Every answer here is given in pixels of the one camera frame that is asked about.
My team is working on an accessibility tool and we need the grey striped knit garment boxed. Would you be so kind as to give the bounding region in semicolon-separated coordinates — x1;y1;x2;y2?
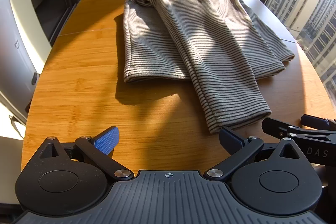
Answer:
123;0;294;133

